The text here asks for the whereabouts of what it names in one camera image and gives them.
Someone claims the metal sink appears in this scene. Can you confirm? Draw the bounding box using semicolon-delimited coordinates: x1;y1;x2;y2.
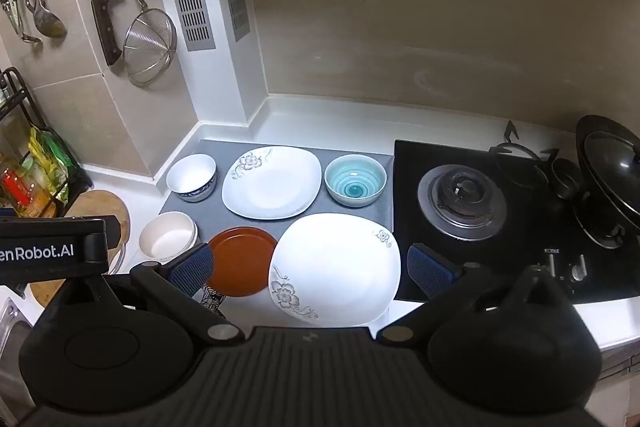
0;297;36;358

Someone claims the red jar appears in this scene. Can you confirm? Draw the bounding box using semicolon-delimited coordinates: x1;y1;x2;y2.
0;167;37;214

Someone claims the black gas stove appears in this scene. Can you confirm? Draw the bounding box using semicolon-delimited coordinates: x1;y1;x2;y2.
392;138;640;305

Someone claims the small square floral plate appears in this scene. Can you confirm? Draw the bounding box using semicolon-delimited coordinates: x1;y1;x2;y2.
221;146;322;220

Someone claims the black wire rack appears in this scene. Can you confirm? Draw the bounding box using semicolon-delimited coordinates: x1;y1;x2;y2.
0;67;93;218

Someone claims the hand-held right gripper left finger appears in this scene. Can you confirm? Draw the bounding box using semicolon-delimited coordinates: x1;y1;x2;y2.
107;243;246;349

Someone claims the black white patterned cloth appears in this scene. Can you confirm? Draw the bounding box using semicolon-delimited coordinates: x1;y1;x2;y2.
200;284;227;320

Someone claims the teal striped bowl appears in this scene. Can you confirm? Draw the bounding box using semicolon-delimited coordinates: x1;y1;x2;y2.
324;154;388;208

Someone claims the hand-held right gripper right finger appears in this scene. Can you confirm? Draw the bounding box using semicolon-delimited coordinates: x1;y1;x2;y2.
375;243;501;348

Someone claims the green yellow packet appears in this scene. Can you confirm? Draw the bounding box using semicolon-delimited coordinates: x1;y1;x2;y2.
27;127;72;202

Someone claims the grey counter mat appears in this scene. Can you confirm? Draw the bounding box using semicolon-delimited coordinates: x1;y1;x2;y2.
159;139;397;308

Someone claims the large square floral plate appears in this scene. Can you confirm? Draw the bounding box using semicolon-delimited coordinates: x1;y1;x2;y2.
268;213;402;327

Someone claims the black wok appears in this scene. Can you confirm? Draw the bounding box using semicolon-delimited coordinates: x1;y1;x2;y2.
550;114;640;228

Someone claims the cream bowl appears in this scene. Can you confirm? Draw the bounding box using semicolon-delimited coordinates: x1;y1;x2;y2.
139;212;199;264

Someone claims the brown round plate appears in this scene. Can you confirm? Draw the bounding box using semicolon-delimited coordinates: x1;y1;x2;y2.
205;227;278;299

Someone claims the silver stove burner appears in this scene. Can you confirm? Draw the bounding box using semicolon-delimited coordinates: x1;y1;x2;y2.
417;164;508;242

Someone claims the white bowl with blue pattern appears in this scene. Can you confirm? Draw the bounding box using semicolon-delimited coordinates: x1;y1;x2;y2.
166;154;218;202

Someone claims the round wooden cutting board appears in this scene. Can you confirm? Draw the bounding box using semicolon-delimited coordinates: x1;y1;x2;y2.
30;190;132;308

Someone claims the glass wok lid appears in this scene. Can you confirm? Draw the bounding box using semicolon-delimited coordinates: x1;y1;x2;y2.
582;131;640;198

